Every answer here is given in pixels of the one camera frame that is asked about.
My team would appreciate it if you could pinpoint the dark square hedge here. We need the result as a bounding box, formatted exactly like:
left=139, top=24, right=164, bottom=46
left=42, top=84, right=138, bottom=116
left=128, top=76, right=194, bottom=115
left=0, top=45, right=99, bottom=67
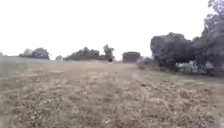
left=121, top=51, right=142, bottom=64

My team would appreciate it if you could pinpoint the distant row of trees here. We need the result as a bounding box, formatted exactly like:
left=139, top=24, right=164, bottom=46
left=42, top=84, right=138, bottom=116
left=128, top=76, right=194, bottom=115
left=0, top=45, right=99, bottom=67
left=62, top=44, right=116, bottom=63

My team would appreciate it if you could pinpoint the dry grass field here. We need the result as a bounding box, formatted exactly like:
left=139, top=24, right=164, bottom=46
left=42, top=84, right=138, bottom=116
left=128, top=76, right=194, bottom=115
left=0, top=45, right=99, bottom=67
left=0, top=55, right=224, bottom=128

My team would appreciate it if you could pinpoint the large dark tree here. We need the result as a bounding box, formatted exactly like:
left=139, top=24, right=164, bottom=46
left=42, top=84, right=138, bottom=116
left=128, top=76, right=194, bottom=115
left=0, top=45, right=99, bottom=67
left=149, top=31, right=198, bottom=70

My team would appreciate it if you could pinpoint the distant tree clump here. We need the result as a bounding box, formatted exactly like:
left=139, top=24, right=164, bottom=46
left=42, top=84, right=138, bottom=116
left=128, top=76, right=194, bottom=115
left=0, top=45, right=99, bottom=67
left=18, top=47, right=51, bottom=61

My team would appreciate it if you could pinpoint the tall tree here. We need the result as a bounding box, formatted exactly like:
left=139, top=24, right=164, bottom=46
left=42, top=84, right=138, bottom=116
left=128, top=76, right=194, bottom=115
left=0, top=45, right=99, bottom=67
left=193, top=0, right=224, bottom=76

